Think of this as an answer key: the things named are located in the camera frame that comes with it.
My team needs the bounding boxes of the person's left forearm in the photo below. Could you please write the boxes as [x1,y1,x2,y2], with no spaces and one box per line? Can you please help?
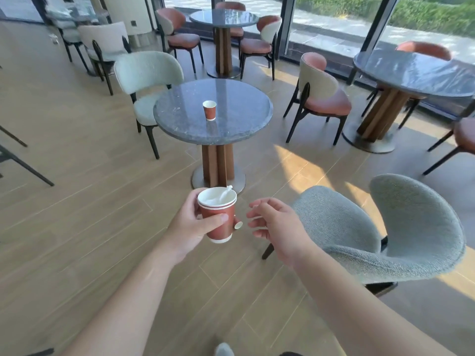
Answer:
[61,237,186,356]

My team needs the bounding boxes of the round grey marble table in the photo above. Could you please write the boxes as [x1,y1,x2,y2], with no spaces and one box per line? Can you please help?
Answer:
[153,78,274,196]
[342,47,475,155]
[189,9,260,80]

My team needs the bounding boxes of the grey-blue fabric chair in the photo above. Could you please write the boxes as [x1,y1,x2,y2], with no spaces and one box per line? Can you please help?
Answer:
[261,173,467,297]

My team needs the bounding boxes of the pale green upholstered chair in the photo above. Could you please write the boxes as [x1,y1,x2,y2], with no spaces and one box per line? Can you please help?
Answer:
[114,50,185,160]

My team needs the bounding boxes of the green hedge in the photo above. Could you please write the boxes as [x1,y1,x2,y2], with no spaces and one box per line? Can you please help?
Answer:
[296,0,475,38]

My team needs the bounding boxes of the crumpled white tissue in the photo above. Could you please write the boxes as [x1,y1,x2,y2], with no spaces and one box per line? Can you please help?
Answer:
[205,185,234,206]

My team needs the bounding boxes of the white upholstered chair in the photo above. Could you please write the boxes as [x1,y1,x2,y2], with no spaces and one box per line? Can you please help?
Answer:
[77,21,132,96]
[55,11,91,73]

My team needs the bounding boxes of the person's left hand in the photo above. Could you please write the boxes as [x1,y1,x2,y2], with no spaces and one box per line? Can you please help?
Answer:
[163,188,229,265]

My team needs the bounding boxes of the person's right hand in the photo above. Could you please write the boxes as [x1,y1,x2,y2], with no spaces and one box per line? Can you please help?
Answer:
[246,198,318,270]

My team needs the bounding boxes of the round glass-top table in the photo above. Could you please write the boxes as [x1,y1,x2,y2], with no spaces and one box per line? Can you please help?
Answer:
[45,1,110,77]

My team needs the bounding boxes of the red paper cup with handle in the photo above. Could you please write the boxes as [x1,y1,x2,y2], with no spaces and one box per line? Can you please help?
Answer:
[197,187,244,244]

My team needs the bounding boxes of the person's right forearm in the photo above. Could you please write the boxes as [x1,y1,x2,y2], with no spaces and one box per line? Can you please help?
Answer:
[292,247,459,356]

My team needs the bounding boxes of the black metal chair legs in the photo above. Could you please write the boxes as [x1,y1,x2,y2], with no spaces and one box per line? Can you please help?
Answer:
[0,124,55,187]

